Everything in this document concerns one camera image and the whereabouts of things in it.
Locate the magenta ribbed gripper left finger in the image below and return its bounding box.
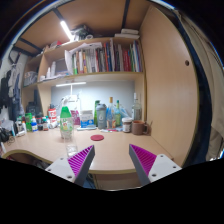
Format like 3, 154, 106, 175
46, 145, 95, 186

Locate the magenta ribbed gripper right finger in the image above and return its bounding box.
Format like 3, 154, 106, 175
129, 144, 181, 186

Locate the green cap plastic water bottle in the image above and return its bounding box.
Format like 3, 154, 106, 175
60, 106, 73, 139

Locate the clear drinking glass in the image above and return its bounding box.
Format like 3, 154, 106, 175
64, 137, 78, 157

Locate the round red coaster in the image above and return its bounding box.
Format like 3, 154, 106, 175
90, 135, 104, 141

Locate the brown ceramic mug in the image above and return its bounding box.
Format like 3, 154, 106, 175
132, 120, 148, 135

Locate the white lid brown jar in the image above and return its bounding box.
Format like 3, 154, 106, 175
122, 117, 132, 133

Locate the blue white box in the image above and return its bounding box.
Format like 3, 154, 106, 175
80, 110, 94, 128

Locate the clear glass liquor bottle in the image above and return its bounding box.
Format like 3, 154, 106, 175
132, 94, 142, 120

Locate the small blue white bottle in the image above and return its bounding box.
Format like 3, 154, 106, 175
31, 116, 38, 132

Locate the red white canister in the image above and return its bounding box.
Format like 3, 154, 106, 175
48, 104, 56, 123

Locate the green glass bottle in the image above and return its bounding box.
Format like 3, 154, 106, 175
115, 100, 121, 127

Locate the grey shaker bottle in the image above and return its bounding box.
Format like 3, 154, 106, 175
96, 104, 106, 129

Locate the clear bottle yellow cap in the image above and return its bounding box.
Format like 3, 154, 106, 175
106, 97, 116, 129

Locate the dark green tall bottle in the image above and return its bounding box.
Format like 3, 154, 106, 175
94, 100, 100, 127

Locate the green container left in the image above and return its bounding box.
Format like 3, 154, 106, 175
25, 113, 32, 132

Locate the under-shelf light strip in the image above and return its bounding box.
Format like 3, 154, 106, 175
56, 82, 87, 88

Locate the row of books on shelf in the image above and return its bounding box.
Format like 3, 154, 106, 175
65, 38, 143, 75

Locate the wooden shelving unit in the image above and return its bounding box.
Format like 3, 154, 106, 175
22, 37, 146, 117

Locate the ceiling tube light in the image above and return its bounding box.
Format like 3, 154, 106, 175
60, 20, 74, 41

